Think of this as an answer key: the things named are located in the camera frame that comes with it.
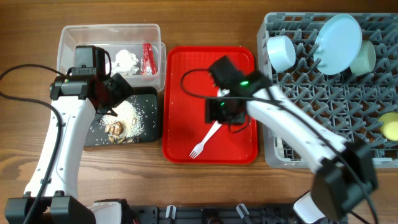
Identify white napkin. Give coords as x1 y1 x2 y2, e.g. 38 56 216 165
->
112 49 139 75
105 62 119 75

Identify rice and food scraps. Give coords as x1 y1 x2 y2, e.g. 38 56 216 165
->
91 96 158 146

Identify white plastic fork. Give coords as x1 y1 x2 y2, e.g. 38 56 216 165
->
189 121 222 159

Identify red sauce packet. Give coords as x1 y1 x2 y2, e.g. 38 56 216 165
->
141 43 157 75

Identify light blue small bowl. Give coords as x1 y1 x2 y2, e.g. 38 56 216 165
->
267 35 296 72

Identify light blue plate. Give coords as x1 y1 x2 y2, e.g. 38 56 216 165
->
313 14 363 75

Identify mint green bowl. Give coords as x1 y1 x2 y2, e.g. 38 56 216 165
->
350 40 376 76

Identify yellow plastic cup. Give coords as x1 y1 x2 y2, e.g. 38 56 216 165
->
379 112 398 141

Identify white plastic spoon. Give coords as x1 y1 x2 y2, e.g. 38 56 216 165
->
275 136 287 159

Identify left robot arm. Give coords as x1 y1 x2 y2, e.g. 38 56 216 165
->
4 45 137 223

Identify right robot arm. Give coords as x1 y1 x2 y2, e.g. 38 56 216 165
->
206 56 378 223

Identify grey dishwasher rack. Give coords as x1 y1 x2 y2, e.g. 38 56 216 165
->
257 12 397 168

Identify black plastic tray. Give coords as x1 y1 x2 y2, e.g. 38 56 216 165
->
83 86 162 147

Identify red serving tray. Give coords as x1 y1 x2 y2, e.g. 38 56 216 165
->
162 46 259 165

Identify clear plastic bin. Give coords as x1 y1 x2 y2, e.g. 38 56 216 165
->
57 24 167 91

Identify right black cable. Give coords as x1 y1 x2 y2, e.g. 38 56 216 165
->
179 68 380 224

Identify black cable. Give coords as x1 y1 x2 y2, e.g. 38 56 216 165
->
179 68 380 224
0 63 68 224

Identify left black cable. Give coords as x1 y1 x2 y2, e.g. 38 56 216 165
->
0 63 68 224

